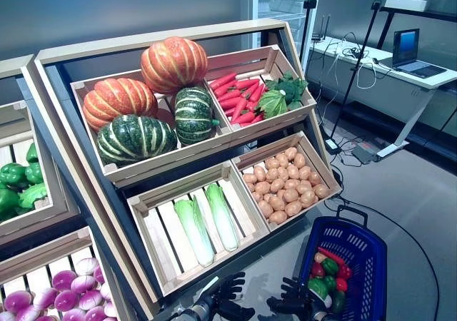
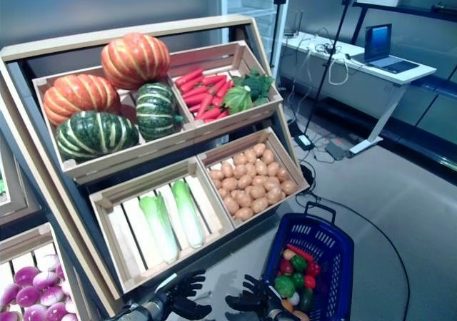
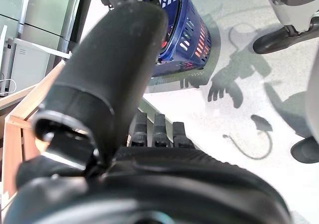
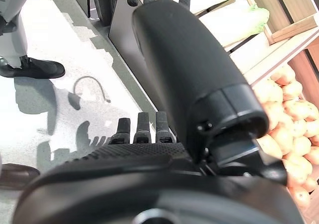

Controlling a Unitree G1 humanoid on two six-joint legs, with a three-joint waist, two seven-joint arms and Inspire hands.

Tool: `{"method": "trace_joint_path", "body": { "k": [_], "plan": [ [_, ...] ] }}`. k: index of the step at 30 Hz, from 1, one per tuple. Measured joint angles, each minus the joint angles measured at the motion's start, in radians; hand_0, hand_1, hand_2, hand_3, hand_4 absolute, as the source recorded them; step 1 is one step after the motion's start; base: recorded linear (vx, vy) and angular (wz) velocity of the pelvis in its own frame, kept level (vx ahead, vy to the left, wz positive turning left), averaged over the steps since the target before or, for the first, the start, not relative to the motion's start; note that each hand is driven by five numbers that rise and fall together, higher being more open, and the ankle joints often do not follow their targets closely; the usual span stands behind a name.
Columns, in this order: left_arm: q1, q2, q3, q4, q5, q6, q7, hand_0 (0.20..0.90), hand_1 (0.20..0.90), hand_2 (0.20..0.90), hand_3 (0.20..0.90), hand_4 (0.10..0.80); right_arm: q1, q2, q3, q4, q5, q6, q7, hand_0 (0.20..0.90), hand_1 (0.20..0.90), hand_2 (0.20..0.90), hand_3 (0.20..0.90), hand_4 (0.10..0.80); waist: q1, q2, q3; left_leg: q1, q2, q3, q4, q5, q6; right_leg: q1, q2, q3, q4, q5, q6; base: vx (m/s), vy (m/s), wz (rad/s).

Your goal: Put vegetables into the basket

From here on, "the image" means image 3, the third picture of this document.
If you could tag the white cabinet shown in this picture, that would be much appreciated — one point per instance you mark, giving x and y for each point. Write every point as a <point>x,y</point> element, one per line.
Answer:
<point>30,64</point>

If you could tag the red vegetable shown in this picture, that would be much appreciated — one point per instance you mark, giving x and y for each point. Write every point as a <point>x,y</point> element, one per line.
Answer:
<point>163,44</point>

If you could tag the white robot leg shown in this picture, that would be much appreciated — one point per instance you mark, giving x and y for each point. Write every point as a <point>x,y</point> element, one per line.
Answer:
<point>291,7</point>
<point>313,97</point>

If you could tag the black robot foot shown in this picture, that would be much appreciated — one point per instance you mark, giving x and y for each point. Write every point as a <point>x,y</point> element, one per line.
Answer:
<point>274,41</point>
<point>306,150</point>

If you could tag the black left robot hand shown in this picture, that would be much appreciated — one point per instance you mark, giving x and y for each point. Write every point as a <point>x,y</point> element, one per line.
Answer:
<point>112,67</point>

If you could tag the dark metal post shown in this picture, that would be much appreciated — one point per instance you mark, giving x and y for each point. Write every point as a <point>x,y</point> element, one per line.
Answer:
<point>81,15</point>

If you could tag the light wooden shelf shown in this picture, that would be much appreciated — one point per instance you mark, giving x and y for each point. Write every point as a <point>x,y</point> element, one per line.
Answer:
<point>15,144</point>

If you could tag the blue plastic shopping basket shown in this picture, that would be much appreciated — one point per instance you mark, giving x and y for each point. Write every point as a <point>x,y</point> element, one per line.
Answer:
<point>194,17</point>

